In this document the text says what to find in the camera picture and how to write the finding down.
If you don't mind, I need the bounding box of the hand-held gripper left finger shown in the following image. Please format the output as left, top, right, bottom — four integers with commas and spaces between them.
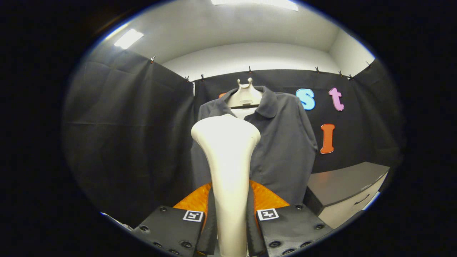
130, 183, 217, 257

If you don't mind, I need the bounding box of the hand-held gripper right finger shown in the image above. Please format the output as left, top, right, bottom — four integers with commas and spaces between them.
246, 180, 334, 257

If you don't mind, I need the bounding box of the grey button shirt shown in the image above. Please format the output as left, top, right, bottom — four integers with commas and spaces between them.
191, 86, 318, 206

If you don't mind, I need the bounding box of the cream clothes hanger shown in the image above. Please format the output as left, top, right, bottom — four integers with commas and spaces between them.
227, 78, 263, 118

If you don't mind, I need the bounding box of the white crumpled sheet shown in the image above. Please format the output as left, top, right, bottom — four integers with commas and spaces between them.
101, 212, 133, 231

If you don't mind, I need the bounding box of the grey cabinet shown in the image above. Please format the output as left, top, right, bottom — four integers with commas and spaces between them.
303, 161, 390, 230

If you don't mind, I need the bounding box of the small ceiling light panel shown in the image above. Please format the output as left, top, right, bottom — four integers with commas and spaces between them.
114, 29, 144, 50

